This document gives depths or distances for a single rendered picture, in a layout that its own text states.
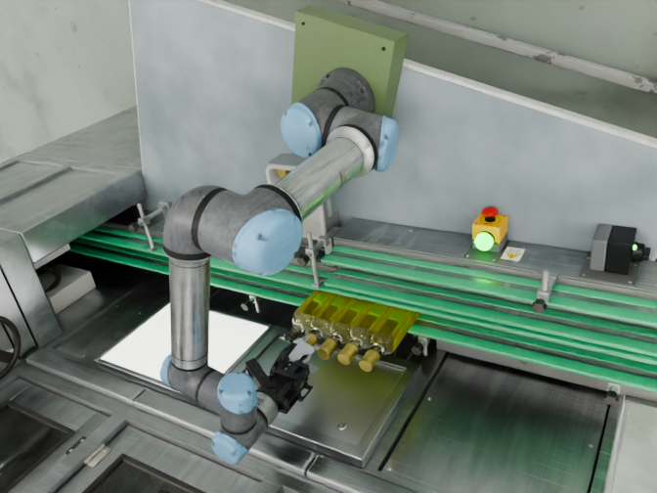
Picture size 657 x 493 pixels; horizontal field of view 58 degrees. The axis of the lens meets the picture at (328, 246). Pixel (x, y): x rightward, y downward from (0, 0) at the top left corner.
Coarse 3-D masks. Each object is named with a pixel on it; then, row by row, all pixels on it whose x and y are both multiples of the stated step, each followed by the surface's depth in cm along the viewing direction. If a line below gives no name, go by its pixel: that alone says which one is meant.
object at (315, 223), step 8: (272, 168) 169; (280, 168) 166; (288, 168) 164; (272, 176) 170; (272, 184) 171; (320, 208) 165; (312, 216) 178; (320, 216) 167; (304, 224) 178; (312, 224) 177; (320, 224) 177; (304, 232) 174; (312, 232) 174; (320, 232) 173
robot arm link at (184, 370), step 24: (192, 192) 101; (168, 216) 103; (192, 216) 98; (168, 240) 104; (192, 240) 100; (192, 264) 107; (192, 288) 110; (192, 312) 112; (192, 336) 115; (168, 360) 124; (192, 360) 118; (168, 384) 124; (192, 384) 120
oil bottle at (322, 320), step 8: (336, 296) 161; (344, 296) 160; (328, 304) 158; (336, 304) 157; (344, 304) 158; (320, 312) 155; (328, 312) 155; (336, 312) 155; (312, 320) 153; (320, 320) 152; (328, 320) 152; (312, 328) 153; (320, 328) 152; (328, 328) 152; (328, 336) 153
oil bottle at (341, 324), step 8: (352, 304) 157; (360, 304) 156; (368, 304) 156; (344, 312) 154; (352, 312) 154; (360, 312) 153; (336, 320) 152; (344, 320) 151; (352, 320) 151; (336, 328) 149; (344, 328) 149; (344, 336) 149
